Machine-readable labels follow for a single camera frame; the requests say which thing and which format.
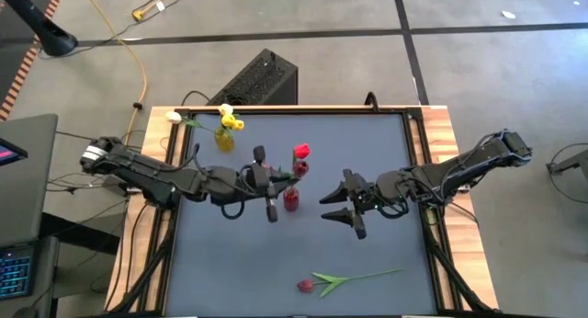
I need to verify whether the black computer tower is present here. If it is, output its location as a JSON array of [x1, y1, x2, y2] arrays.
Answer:
[[207, 48, 300, 107]]

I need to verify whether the backlit keyboard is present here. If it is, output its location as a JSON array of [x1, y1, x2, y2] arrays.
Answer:
[[0, 244, 38, 301]]

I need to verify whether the dark mat orange edge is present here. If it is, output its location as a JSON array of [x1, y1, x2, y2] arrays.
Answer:
[[0, 0, 68, 121]]

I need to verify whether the black floor stand pole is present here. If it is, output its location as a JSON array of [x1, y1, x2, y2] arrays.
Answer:
[[0, 0, 78, 58]]

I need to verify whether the white artificial tulip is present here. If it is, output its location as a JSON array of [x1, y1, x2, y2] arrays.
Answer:
[[164, 109, 218, 134]]

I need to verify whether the yellow plug cable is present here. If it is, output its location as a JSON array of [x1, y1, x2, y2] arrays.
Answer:
[[131, 0, 185, 23]]

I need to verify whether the yellow ribbed glass vase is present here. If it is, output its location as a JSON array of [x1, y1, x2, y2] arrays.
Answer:
[[213, 127, 236, 153]]

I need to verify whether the red ribbed glass vase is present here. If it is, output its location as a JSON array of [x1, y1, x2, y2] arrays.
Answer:
[[282, 187, 301, 213]]

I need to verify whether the black frame strut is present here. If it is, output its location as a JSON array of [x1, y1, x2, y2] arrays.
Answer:
[[106, 207, 181, 313], [420, 207, 495, 313]]

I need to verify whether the black table edge frame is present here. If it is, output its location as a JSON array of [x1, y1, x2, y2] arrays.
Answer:
[[155, 106, 446, 318]]

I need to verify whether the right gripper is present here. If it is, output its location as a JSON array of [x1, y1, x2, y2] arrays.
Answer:
[[319, 168, 379, 241]]

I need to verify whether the black stand with cable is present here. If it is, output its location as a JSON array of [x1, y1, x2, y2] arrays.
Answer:
[[545, 142, 588, 205]]

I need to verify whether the small pink-lit screen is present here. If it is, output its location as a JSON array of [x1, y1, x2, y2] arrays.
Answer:
[[0, 137, 28, 167]]

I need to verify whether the wooden table board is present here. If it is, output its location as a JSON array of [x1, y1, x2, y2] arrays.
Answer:
[[104, 105, 501, 315]]

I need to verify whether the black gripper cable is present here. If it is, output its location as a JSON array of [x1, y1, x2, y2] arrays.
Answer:
[[220, 199, 247, 221], [379, 199, 410, 218]]

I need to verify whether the dark red artificial tulip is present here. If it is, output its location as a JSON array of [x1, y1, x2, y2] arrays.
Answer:
[[296, 267, 404, 299], [290, 159, 310, 193]]

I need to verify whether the long yellow cable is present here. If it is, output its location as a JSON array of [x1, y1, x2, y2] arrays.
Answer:
[[78, 0, 149, 147]]

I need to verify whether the black arched cable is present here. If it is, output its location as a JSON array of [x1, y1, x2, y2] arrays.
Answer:
[[180, 89, 212, 108]]

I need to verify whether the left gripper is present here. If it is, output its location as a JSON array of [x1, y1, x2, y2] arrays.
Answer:
[[243, 145, 298, 223]]

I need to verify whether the black cable loop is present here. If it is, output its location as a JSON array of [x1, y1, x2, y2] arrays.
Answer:
[[364, 91, 381, 113]]

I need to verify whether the bright red artificial tulip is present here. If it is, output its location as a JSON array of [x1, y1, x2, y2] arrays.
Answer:
[[291, 142, 311, 168]]

